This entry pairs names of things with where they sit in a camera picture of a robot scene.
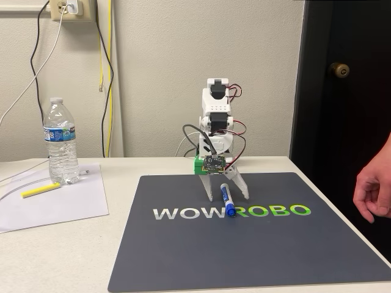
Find blue dry erase marker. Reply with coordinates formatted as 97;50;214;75
219;183;238;219

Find white charger plug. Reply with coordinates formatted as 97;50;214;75
67;0;84;16

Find yellow stick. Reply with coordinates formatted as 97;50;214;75
20;182;61;199

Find white cable behind arm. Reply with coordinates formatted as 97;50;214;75
175;136;199;158

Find clear plastic water bottle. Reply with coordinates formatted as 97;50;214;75
42;96;81;186

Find dark door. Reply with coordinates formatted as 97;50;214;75
289;0;391;263

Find white paper sheet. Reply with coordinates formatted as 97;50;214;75
0;162;110;234

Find white charger cable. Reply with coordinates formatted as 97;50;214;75
0;5;67;126

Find camera board on green mount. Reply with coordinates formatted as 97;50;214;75
192;154;227;176

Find grey camera cable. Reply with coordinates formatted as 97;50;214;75
182;124;219;155

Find yellow cable with clear plug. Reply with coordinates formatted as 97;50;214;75
97;27;106;92

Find beige wall outlet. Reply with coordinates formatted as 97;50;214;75
49;0;95;23

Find person's hand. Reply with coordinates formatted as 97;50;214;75
353;166;391;224

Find thin white cable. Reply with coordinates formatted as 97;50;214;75
0;158;49;184

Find dark grey WOWROBO mat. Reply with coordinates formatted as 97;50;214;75
107;172;391;293

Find black wall cable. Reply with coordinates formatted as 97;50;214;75
93;18;114;158
29;0;51;158

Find brass door knob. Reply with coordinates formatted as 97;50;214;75
328;62;351;79

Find white cable with plug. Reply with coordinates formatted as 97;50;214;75
0;169;92;201

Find red black servo wires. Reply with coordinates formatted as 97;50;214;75
210;120;247;172
227;84;243;102

